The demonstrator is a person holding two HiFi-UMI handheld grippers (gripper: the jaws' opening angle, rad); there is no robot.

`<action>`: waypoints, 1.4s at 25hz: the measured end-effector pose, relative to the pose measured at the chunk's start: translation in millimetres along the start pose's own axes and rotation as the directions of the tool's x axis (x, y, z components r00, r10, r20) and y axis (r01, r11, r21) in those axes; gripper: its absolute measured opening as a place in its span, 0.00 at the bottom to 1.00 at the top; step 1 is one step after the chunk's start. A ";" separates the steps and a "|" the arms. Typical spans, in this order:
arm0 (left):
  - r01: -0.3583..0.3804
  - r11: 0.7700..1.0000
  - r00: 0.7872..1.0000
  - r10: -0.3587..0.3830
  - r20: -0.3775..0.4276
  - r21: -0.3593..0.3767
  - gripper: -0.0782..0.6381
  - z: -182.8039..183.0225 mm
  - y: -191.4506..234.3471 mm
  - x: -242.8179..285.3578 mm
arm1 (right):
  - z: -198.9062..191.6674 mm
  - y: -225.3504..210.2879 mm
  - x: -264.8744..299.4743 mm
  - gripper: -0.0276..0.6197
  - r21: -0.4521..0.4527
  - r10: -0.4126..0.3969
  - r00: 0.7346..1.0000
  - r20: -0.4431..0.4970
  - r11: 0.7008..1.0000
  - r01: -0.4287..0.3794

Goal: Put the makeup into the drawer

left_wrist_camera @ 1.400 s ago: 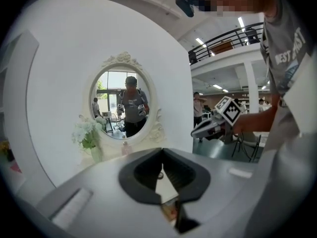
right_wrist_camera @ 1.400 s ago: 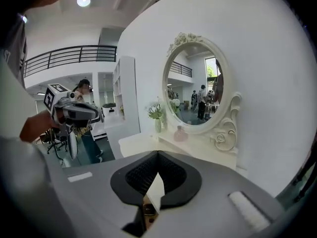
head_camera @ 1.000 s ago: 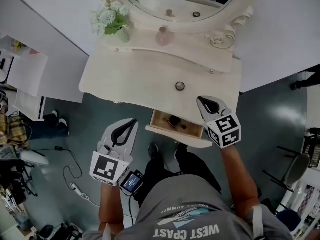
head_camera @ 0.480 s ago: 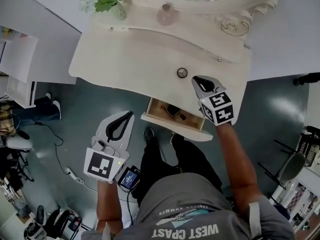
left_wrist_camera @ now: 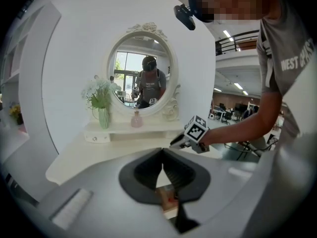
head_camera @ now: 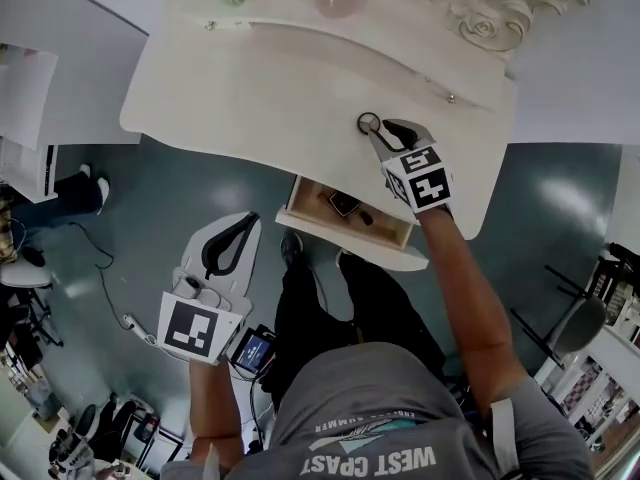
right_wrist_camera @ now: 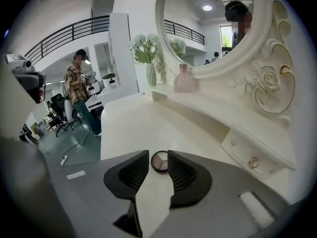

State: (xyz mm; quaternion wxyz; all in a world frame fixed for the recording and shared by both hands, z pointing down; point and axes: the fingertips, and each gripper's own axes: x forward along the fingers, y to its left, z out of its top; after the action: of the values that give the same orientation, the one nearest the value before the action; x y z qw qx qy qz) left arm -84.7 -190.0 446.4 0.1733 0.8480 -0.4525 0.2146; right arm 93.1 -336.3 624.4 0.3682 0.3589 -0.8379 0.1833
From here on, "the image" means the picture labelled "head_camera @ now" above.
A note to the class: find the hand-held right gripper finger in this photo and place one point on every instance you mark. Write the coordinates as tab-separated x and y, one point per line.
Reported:
382	152
412	133

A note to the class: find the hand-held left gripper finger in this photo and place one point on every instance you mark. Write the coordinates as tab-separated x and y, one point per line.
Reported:
192	253
240	280

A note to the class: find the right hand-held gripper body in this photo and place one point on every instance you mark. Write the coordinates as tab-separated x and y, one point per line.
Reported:
425	183

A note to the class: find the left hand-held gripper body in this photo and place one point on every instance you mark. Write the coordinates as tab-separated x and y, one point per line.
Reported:
187	325

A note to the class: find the small dark round object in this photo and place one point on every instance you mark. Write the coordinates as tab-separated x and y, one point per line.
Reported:
366	124

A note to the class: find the black square compact case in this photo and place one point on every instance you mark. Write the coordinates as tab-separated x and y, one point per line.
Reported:
343	202

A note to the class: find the table drawer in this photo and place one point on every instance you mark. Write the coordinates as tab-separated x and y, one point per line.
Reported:
350	238

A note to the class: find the person's right forearm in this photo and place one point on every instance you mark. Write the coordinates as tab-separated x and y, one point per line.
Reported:
465	293

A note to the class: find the person's left forearm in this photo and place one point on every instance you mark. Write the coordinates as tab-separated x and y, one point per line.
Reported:
215	408

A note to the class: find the white dressing table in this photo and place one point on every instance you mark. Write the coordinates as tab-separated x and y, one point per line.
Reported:
260	103

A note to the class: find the white power strip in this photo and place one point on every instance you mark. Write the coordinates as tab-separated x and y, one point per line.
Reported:
140	330

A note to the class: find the person's left black shoe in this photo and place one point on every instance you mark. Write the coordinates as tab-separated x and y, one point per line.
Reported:
291	248

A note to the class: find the person's black shoe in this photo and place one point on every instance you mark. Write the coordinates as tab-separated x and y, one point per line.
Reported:
291	248
342	255

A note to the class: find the black device with screen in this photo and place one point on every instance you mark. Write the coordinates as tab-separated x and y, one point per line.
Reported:
252	352

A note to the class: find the person's black trousers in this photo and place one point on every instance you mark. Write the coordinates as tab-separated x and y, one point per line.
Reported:
320	318

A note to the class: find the person's right black shoe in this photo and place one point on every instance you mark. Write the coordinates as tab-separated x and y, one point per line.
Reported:
342	255

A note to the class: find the grey printed t-shirt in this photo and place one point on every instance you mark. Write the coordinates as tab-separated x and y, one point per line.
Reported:
380	418

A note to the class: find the grey chair with black legs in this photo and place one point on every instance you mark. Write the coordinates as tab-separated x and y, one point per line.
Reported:
580	325

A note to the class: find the white shelf unit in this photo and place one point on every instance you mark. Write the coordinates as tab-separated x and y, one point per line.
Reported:
25	118

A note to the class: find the white side cabinet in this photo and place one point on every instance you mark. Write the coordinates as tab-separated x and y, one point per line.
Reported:
600	393

